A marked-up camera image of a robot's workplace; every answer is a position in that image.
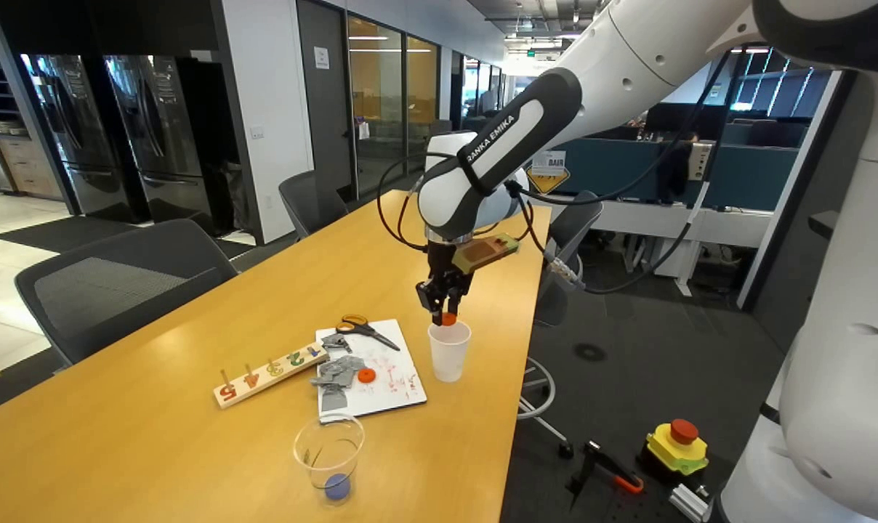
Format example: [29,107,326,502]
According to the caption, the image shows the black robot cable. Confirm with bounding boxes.
[372,48,753,300]

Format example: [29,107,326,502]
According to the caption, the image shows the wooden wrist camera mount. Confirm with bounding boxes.
[455,236,520,273]

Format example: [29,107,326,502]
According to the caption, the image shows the black handled scissors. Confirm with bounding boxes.
[336,315,401,353]

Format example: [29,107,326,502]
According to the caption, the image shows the white desk in background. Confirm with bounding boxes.
[597,202,773,297]

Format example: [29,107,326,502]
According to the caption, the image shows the wooden number puzzle board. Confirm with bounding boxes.
[212,344,328,411]

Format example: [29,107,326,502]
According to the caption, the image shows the yellow red emergency stop button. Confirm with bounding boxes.
[637,419,711,486]

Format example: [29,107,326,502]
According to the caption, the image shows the orange disc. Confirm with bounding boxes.
[439,311,458,325]
[355,366,378,385]

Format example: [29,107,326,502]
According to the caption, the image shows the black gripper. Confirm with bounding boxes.
[416,241,471,325]

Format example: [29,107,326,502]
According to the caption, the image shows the black orange clamp tool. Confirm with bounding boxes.
[567,441,647,501]

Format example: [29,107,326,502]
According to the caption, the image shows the crumpled grey cloth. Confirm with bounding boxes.
[315,334,365,414]

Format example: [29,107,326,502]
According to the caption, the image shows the clear plastic cup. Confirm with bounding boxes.
[292,419,366,502]

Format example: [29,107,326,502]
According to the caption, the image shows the white paper cup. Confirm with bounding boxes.
[427,322,471,385]

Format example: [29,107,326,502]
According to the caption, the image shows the dark office chair far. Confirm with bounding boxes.
[279,173,350,236]

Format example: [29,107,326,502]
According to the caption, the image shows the blue disc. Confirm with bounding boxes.
[323,473,352,501]

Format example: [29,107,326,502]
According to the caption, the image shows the stool chrome base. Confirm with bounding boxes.
[519,357,574,460]

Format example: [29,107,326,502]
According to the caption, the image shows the grey office chair left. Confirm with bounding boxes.
[14,219,237,364]

